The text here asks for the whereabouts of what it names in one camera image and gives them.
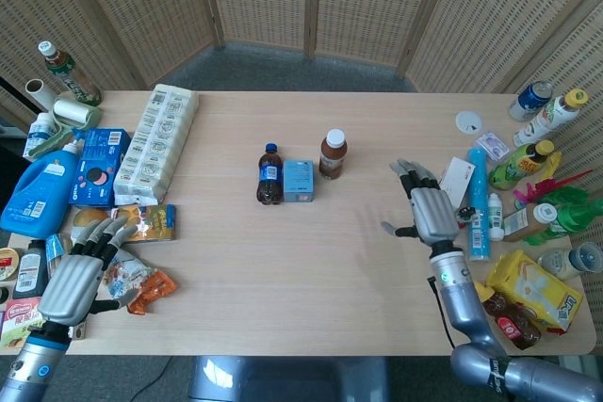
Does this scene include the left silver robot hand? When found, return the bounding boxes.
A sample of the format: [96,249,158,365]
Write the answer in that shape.
[36,216,140,328]

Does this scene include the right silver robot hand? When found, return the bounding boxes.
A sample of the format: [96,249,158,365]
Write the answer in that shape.
[381,159,462,249]

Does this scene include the brown bottle white cap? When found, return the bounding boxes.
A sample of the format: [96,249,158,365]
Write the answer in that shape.
[318,128,352,181]

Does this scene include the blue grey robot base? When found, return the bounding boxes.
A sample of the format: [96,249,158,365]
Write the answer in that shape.
[187,355,390,402]

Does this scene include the black bottle white label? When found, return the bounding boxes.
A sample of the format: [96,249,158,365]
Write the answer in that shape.
[11,239,51,299]

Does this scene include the tan bottle white cap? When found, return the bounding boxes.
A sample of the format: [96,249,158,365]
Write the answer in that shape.
[502,202,560,243]

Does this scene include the green bottle yellow label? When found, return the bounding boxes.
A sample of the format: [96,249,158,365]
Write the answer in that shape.
[488,139,556,191]

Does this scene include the blue detergent bottle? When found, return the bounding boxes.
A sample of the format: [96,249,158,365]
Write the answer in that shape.
[0,131,89,239]

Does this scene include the green soda bottle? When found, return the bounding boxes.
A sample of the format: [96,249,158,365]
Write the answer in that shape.
[525,203,603,246]

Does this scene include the white bottle yellow cap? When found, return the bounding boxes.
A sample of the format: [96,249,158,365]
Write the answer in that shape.
[512,88,590,148]

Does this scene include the white bottle blue label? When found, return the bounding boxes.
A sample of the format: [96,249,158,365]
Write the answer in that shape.
[21,112,57,158]

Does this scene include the cola bottle blue cap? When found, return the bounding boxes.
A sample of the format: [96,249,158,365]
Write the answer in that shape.
[256,142,285,207]

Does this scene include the green tea bottle white cap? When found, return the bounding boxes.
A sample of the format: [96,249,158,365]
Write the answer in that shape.
[37,40,104,106]

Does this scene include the blue striped packet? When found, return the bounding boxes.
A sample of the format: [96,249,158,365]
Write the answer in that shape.
[44,233,72,288]

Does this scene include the white cardboard box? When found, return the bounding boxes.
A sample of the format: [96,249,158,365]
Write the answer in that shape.
[440,155,476,208]

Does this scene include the cyan cylinder tube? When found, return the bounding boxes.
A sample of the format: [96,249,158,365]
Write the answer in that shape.
[465,147,492,262]

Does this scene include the round tub red label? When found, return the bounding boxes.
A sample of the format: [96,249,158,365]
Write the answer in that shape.
[0,247,24,282]

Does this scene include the pink snack box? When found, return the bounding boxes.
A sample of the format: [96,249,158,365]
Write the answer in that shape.
[0,296,48,351]

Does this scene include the orange snack packet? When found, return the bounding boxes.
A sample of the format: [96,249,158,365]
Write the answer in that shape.
[126,269,179,316]

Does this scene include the small purple white packet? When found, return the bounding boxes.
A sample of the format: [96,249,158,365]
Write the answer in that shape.
[473,131,512,162]

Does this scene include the white round table grommet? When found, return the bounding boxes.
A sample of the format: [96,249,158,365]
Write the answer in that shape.
[455,110,485,134]

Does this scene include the yellow snack bag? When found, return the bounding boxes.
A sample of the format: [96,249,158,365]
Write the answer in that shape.
[70,203,179,243]

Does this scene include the blue Oreo box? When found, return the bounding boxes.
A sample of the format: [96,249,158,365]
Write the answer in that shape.
[69,127,133,208]

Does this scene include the yellow Lipton tea bag pack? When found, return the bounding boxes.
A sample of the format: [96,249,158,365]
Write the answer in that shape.
[485,250,585,335]

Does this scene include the yellow packet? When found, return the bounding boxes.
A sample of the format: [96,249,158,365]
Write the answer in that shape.
[541,150,564,182]

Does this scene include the colourful feather toy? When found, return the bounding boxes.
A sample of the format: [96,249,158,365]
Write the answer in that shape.
[513,169,595,208]

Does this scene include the small light blue box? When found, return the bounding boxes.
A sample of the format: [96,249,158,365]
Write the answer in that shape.
[282,159,316,204]

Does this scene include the clear jar grey lid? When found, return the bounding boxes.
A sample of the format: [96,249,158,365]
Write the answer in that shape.
[536,241,603,281]

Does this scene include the blue soda can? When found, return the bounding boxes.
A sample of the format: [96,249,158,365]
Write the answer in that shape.
[508,80,555,122]

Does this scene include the long white cracker package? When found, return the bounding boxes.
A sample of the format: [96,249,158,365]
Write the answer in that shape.
[112,84,200,208]

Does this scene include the green lint roller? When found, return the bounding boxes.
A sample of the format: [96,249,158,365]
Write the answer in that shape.
[23,95,103,161]

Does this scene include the cardboard tube roll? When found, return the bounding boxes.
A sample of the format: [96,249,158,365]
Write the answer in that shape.
[24,78,60,111]

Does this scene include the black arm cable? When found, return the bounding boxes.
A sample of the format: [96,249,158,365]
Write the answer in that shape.
[426,277,456,351]

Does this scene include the black floor cable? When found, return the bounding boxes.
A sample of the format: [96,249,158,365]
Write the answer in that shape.
[126,355,173,402]

